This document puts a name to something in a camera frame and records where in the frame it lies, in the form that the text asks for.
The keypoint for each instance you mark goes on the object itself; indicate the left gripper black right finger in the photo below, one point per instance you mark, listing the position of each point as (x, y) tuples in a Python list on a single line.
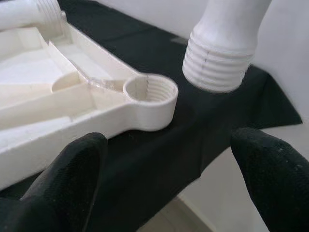
[(277, 183)]

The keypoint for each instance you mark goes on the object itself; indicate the black tablecloth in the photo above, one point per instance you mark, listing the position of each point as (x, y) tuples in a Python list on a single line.
[(169, 169)]

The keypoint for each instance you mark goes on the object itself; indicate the white plastic children table top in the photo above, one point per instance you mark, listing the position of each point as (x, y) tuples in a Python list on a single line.
[(149, 116)]

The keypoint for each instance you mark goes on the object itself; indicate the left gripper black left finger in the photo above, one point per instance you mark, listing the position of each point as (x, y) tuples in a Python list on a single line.
[(60, 188)]

